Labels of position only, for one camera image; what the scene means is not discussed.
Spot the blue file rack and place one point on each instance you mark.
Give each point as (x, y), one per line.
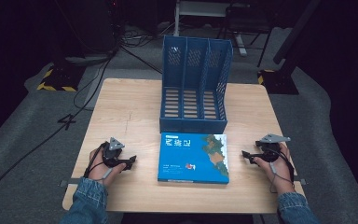
(195, 90)

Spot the black slanted pole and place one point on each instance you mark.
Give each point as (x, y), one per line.
(295, 31)

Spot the black and yellow stand base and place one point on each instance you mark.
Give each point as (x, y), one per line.
(60, 77)
(276, 81)

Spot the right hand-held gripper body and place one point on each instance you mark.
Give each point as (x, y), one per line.
(271, 146)

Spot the person's left hand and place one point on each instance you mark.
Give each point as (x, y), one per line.
(104, 169)

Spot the blue book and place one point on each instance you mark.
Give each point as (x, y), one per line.
(192, 158)

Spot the black chair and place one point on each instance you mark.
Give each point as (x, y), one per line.
(245, 25)

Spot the white metal stand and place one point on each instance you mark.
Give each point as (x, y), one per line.
(205, 18)

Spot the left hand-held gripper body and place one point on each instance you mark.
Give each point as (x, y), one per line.
(112, 151)

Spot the person's right hand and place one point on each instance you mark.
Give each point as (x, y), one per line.
(276, 169)

